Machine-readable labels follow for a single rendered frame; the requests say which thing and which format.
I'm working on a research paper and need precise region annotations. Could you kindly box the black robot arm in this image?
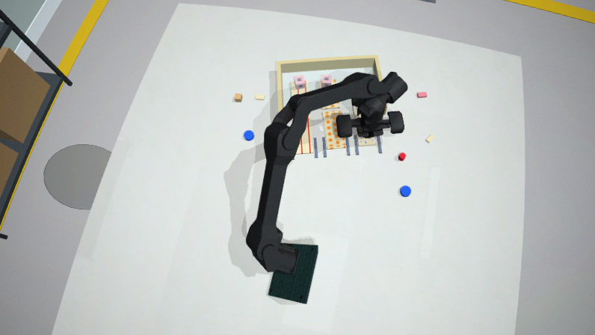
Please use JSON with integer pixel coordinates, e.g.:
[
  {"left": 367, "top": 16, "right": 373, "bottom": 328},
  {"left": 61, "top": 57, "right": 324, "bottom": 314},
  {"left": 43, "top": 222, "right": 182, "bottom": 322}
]
[{"left": 246, "top": 72, "right": 407, "bottom": 274}]

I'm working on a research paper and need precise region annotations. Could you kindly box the blue round disc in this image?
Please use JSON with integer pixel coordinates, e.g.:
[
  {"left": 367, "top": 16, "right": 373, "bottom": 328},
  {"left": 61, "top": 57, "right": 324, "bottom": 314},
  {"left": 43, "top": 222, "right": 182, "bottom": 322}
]
[
  {"left": 244, "top": 130, "right": 254, "bottom": 141},
  {"left": 400, "top": 185, "right": 411, "bottom": 197}
]

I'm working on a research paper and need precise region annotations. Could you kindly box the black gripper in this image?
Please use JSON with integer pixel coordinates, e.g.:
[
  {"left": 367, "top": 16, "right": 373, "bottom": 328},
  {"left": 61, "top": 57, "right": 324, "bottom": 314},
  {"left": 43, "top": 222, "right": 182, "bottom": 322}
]
[{"left": 336, "top": 111, "right": 404, "bottom": 138}]

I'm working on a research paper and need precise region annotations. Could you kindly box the tan u-shaped wooden frame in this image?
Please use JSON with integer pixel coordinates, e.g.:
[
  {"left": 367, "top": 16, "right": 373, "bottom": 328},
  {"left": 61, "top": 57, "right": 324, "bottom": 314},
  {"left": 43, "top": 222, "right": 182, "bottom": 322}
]
[{"left": 277, "top": 52, "right": 383, "bottom": 113}]

